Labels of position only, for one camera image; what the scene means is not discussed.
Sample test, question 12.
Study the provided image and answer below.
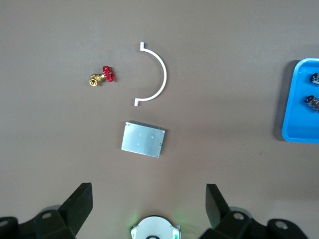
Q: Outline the brass valve red handwheel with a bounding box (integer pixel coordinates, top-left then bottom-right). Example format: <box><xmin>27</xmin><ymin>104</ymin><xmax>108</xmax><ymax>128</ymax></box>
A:
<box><xmin>89</xmin><ymin>65</ymin><xmax>117</xmax><ymax>87</ymax></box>

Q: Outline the white semicircular bracket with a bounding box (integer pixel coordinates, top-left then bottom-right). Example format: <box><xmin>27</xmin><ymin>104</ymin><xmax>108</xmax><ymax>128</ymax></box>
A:
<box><xmin>134</xmin><ymin>41</ymin><xmax>167</xmax><ymax>107</ymax></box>

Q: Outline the brown cylindrical capacitor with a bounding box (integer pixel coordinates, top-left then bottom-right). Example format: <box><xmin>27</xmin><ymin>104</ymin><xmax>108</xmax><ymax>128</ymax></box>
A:
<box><xmin>304</xmin><ymin>95</ymin><xmax>319</xmax><ymax>113</ymax></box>

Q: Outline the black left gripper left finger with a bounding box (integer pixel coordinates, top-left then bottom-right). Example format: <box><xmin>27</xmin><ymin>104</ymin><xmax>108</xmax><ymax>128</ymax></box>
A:
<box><xmin>0</xmin><ymin>183</ymin><xmax>93</xmax><ymax>239</ymax></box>

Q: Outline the blue plastic tray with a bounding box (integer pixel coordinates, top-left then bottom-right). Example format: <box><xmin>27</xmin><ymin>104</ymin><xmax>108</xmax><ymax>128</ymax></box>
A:
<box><xmin>281</xmin><ymin>58</ymin><xmax>319</xmax><ymax>144</ymax></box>

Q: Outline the silver metal box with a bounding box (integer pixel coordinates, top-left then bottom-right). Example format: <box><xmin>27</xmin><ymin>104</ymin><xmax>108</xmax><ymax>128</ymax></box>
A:
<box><xmin>121</xmin><ymin>120</ymin><xmax>166</xmax><ymax>158</ymax></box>

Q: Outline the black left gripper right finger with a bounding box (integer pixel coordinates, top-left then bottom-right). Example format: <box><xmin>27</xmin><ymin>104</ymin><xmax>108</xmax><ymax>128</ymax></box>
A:
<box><xmin>199</xmin><ymin>183</ymin><xmax>310</xmax><ymax>239</ymax></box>

